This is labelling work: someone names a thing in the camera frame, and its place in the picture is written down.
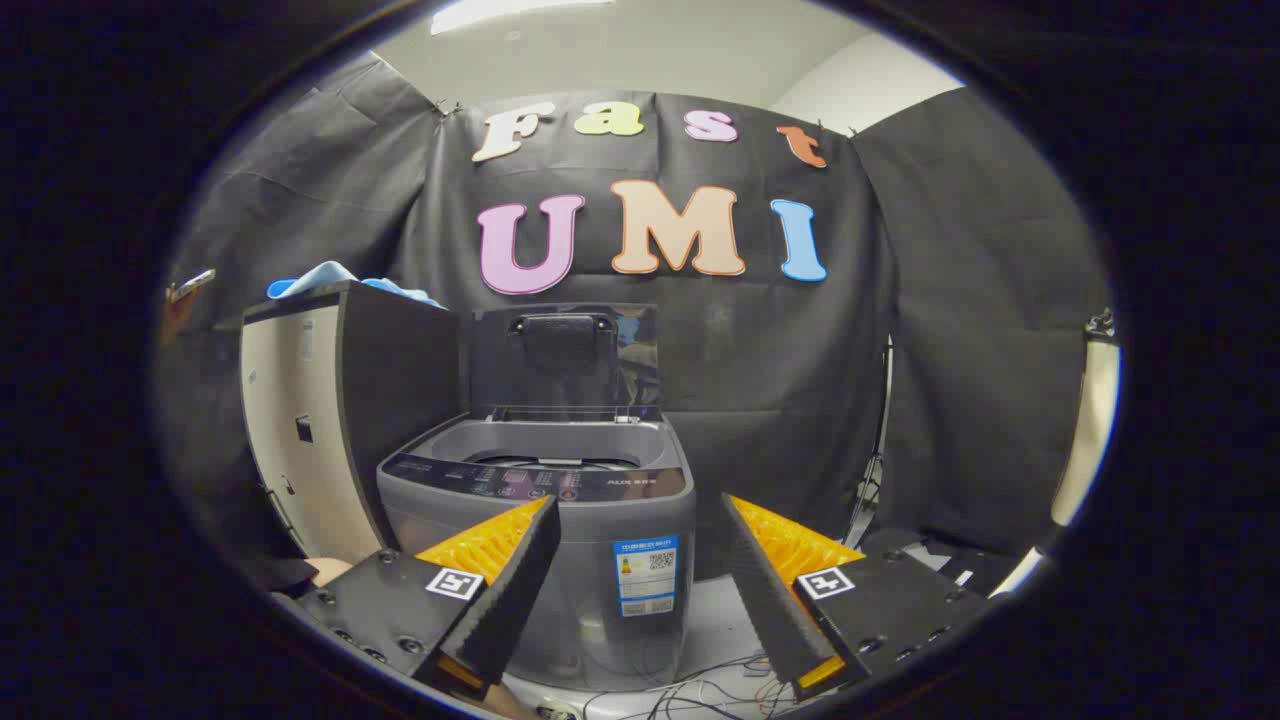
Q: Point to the black backdrop cloth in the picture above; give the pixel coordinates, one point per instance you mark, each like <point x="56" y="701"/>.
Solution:
<point x="760" y="350"/>

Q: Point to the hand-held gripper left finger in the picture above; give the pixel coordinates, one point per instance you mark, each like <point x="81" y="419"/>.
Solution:
<point x="510" y="590"/>

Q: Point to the smartphone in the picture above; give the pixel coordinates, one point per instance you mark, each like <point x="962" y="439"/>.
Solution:
<point x="192" y="284"/>

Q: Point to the light blue shirt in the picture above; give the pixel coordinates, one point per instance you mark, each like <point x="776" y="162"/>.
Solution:
<point x="320" y="276"/>

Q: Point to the dark cabinet with beige door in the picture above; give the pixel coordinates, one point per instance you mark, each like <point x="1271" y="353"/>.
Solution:
<point x="390" y="380"/>

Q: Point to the grey top-load washing machine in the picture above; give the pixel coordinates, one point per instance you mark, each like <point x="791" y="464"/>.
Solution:
<point x="620" y="520"/>

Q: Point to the black light stand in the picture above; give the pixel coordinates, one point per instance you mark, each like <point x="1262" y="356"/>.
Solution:
<point x="881" y="450"/>

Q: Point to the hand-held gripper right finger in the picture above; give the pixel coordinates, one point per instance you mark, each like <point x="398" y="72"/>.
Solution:
<point x="765" y="590"/>

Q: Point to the ceiling light panel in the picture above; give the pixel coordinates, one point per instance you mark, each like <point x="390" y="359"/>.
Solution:
<point x="500" y="10"/>

